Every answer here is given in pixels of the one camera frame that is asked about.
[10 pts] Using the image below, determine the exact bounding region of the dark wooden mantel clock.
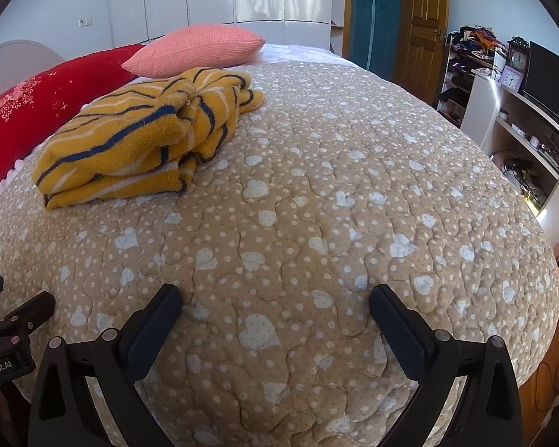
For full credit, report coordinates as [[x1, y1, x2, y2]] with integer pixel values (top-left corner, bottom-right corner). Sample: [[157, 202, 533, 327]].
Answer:
[[507, 37, 531, 87]]

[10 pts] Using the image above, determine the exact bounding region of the wooden door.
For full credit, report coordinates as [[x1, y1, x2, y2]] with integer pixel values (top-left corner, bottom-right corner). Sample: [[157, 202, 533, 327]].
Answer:
[[394, 0, 450, 105]]

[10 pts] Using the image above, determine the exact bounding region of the teal curtain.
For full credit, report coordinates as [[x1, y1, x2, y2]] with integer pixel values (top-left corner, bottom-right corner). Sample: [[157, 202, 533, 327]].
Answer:
[[349, 0, 404, 82]]

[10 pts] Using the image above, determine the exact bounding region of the pink ribbed pillow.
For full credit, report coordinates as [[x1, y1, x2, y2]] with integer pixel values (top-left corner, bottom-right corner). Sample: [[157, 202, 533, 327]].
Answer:
[[121, 25, 266, 79]]

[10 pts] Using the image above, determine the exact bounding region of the beige dotted quilted blanket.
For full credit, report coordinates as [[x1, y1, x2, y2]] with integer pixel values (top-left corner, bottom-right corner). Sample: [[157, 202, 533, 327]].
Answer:
[[0, 58, 559, 447]]

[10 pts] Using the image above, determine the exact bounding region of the red floral pillow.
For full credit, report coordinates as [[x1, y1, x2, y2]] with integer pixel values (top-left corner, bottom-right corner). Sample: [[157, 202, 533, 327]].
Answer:
[[0, 44, 145, 210]]

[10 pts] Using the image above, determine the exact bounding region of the white padded headboard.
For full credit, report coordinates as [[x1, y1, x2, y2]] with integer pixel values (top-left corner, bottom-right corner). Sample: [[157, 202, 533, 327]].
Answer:
[[0, 39, 66, 85]]

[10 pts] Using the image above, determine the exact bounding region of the wooden bed frame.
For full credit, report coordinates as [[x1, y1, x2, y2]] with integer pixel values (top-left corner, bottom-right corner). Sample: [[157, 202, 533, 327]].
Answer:
[[517, 317, 559, 447]]

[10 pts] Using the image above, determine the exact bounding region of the cluttered clothes shelf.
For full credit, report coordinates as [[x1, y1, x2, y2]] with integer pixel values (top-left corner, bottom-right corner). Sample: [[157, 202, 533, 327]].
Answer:
[[435, 25, 509, 126]]

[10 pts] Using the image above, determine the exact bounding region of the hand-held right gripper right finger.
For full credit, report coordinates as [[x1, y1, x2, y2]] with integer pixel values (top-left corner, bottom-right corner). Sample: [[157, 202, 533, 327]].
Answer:
[[370, 284, 525, 447]]

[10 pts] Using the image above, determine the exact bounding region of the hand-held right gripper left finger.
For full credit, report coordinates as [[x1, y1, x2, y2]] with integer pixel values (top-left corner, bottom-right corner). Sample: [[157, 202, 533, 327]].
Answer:
[[28, 284, 183, 447]]

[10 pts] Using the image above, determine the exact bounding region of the yellow striped sweater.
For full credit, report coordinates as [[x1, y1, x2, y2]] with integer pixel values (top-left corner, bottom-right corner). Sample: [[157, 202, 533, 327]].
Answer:
[[32, 67, 266, 210]]

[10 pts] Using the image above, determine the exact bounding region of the black flat television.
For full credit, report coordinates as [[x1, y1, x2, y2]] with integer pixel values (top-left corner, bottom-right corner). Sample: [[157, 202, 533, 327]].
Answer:
[[522, 41, 559, 138]]

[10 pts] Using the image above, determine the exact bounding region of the purple alarm clock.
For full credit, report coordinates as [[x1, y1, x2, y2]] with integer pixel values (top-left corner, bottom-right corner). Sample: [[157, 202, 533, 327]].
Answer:
[[499, 66, 523, 93]]

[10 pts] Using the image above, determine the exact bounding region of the white bed sheet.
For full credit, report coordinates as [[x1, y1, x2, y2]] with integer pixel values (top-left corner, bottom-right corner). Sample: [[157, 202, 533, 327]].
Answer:
[[249, 43, 350, 63]]

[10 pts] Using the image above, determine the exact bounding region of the wooden wall shelf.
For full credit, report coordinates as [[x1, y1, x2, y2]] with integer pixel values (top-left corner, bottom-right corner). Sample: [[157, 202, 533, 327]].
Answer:
[[331, 0, 353, 54]]

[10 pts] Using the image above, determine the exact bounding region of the white shelf cabinet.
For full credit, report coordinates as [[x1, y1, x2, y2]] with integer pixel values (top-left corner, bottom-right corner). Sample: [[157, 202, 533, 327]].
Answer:
[[459, 69, 559, 217]]

